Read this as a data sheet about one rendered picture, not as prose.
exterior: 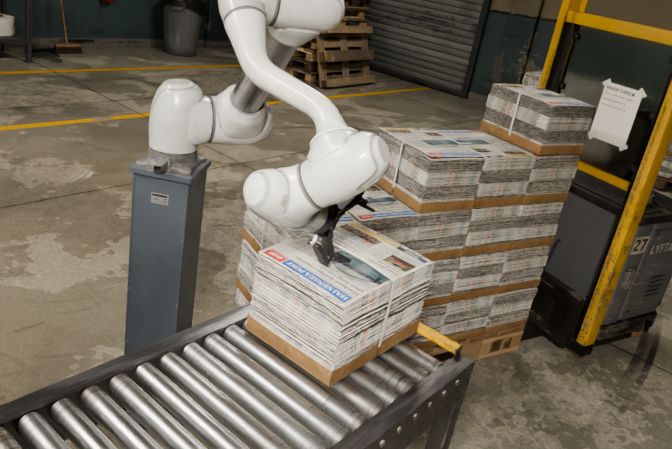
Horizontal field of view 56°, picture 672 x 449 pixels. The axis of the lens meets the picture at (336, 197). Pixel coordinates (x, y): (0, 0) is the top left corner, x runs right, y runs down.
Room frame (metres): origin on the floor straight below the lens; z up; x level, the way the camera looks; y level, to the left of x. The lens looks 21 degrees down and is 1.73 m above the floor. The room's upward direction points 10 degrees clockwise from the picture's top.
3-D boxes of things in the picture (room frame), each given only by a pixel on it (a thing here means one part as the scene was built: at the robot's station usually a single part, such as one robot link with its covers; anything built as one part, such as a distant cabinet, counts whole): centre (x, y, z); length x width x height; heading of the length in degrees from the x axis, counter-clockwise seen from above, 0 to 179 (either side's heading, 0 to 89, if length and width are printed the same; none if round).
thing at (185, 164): (1.91, 0.55, 1.03); 0.22 x 0.18 x 0.06; 177
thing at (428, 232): (2.45, -0.24, 0.42); 1.17 x 0.39 x 0.83; 124
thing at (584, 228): (3.31, -1.50, 0.40); 0.69 x 0.55 x 0.80; 34
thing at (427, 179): (2.53, -0.35, 0.95); 0.38 x 0.29 x 0.23; 33
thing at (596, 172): (3.12, -1.23, 0.92); 0.57 x 0.01 x 0.05; 34
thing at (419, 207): (2.53, -0.35, 0.86); 0.38 x 0.29 x 0.04; 33
